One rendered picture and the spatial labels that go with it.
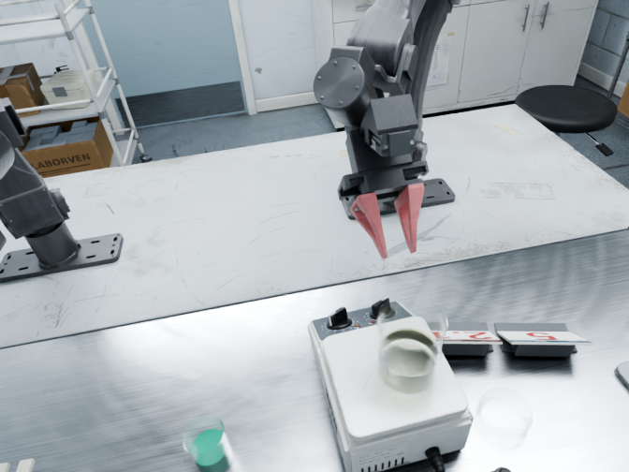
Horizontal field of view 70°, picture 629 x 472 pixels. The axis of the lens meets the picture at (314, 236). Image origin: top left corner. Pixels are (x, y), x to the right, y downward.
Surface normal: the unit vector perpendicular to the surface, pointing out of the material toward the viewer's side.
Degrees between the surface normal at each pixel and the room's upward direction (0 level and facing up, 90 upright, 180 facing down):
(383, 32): 21
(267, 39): 90
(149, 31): 90
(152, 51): 90
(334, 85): 47
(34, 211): 81
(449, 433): 90
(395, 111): 40
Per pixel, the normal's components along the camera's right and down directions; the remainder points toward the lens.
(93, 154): 0.25, 0.62
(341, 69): -0.37, -0.09
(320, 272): -0.07, -0.77
